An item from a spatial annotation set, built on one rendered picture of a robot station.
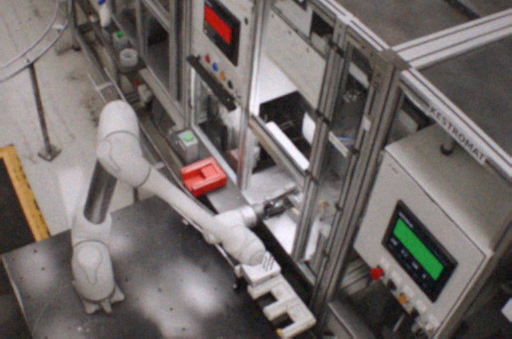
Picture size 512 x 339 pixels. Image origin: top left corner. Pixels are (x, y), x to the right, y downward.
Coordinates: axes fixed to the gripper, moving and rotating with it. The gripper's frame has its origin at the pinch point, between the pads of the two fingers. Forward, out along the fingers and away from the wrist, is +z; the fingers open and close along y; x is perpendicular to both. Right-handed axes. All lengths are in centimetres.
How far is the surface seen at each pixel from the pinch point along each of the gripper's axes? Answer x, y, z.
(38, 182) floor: 148, -100, -83
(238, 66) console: 26, 53, -14
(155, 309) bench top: -4, -32, -67
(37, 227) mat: 113, -99, -95
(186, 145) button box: 44, 2, -27
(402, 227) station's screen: -64, 64, -17
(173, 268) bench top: 11, -32, -51
